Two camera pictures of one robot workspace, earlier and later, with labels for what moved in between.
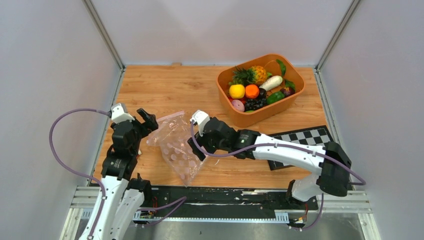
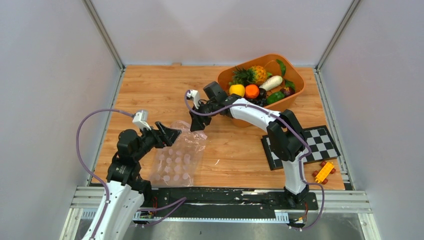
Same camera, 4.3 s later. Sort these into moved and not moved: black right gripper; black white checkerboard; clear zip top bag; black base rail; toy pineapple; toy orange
Moved: black right gripper; clear zip top bag
Not moved: toy orange; black base rail; black white checkerboard; toy pineapple
